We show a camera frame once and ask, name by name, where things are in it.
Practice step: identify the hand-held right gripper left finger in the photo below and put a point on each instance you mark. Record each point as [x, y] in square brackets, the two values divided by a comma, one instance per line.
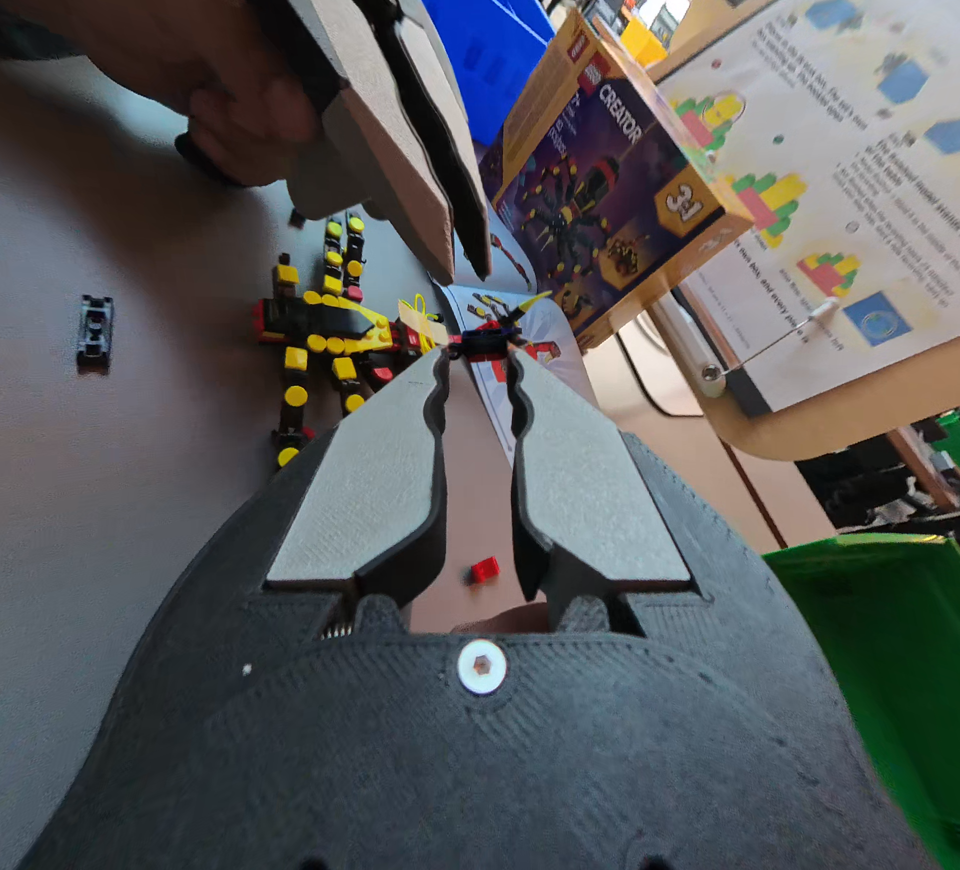
[367, 480]

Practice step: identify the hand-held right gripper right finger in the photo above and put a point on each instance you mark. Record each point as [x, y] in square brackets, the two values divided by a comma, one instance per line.
[592, 495]

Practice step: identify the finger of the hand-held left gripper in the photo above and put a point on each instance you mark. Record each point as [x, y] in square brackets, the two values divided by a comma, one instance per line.
[375, 119]
[442, 119]

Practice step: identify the black yellow lego scorpion model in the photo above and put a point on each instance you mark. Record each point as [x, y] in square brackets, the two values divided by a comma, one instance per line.
[330, 318]

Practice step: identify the small red lego piece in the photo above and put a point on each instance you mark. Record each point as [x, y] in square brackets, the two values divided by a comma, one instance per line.
[484, 570]

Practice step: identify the open lego instruction booklet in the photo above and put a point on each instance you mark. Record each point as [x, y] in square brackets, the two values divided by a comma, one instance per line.
[540, 330]

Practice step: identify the lego set cardboard box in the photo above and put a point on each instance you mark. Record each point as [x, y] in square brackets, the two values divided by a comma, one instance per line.
[600, 194]

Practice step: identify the black lego plate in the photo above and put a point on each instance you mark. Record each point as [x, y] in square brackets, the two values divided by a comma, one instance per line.
[95, 331]

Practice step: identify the person's left hand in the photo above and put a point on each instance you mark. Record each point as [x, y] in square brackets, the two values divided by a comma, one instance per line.
[150, 7]

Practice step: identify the blue plastic bin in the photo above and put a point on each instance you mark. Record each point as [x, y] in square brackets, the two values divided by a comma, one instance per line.
[480, 44]

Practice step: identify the yellow plastic bin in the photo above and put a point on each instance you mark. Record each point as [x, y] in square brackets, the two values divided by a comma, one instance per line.
[643, 41]

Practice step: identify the wooden display board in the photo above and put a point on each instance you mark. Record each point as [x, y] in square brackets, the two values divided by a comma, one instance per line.
[825, 431]

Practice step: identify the green plastic bin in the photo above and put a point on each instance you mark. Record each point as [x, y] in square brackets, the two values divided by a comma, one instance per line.
[885, 660]

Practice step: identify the task instruction poster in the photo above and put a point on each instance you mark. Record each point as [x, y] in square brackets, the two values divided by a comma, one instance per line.
[862, 172]

